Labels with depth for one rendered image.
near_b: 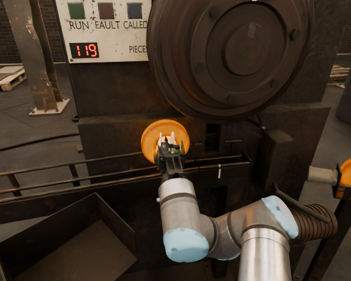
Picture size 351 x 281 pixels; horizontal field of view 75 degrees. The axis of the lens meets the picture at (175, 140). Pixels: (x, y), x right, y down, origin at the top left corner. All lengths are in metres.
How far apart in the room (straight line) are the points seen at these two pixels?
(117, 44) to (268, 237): 0.65
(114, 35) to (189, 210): 0.55
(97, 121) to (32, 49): 2.65
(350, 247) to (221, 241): 1.29
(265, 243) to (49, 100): 3.31
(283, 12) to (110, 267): 0.77
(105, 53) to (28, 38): 2.66
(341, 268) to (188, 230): 1.26
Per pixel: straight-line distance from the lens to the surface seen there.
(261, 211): 0.53
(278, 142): 0.89
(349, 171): 0.99
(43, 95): 3.54
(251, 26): 0.61
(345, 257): 1.72
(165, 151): 0.61
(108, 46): 0.78
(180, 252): 0.51
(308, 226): 1.03
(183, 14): 0.62
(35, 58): 3.43
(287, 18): 0.66
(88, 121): 0.84
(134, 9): 0.77
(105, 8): 0.77
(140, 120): 0.81
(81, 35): 0.79
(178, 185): 0.55
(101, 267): 0.73
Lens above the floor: 1.20
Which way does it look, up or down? 29 degrees down
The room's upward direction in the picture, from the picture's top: straight up
